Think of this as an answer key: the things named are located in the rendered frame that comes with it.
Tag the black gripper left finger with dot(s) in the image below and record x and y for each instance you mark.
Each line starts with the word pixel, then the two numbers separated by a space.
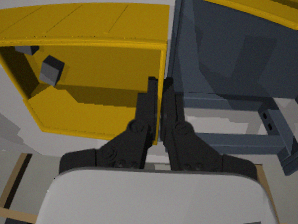
pixel 128 149

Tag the grey block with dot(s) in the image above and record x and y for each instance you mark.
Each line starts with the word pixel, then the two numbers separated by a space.
pixel 51 70
pixel 30 50

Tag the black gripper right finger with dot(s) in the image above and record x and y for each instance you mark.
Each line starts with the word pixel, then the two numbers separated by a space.
pixel 188 152

